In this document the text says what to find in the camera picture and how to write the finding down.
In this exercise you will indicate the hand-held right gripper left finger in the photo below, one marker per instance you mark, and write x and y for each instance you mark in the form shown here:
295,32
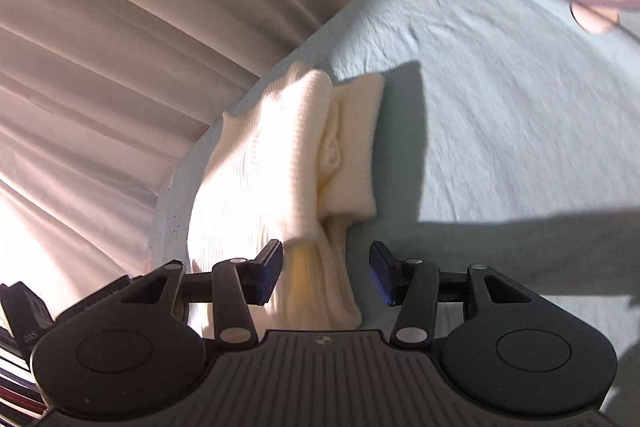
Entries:
267,275

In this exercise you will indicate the striped cloth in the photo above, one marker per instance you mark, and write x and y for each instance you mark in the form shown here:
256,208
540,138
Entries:
15,382

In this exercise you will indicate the white bed sheet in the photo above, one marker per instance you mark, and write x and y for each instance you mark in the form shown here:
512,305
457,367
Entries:
125,32

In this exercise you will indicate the light blue mushroom print blanket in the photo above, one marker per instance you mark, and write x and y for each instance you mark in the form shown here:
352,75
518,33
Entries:
500,132

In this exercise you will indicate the cream ribbed sock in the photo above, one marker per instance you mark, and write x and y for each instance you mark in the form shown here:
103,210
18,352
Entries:
260,167

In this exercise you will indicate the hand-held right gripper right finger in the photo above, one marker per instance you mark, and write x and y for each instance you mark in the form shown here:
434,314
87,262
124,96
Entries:
380,275

